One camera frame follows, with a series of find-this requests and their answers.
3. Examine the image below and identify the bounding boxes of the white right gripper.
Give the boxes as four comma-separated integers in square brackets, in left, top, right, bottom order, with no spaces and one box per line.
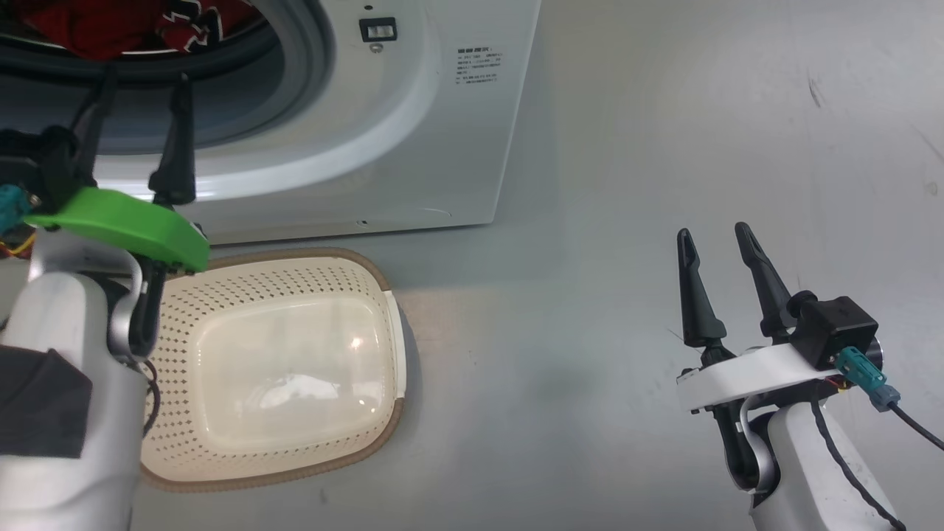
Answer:
[676,221,842,414]

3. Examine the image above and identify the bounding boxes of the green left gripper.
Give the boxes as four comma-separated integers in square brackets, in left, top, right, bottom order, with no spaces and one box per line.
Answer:
[24,65,211,275]

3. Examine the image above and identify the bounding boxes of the red clothing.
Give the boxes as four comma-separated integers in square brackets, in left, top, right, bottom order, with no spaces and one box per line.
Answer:
[11,0,255,61]

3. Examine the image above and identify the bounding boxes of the black door latch socket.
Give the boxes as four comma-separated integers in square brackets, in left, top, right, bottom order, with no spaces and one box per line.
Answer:
[359,18,399,44]

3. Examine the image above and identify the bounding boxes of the white front-load washing machine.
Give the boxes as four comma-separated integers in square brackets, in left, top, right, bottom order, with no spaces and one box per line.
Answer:
[0,0,541,246]

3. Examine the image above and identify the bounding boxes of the cream perforated laundry basket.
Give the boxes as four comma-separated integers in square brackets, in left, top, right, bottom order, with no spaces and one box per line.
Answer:
[136,248,408,493]

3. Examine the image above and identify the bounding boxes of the small printed text sticker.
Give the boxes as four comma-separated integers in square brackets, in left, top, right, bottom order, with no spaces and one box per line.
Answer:
[456,47,507,85]

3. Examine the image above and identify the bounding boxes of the teal plug camera cable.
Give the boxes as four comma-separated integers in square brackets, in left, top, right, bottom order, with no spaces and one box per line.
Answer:
[0,184,35,238]
[836,347,944,451]

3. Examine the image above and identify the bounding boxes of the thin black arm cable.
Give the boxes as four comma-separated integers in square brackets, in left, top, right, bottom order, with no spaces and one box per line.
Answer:
[810,398,908,531]
[142,358,162,441]

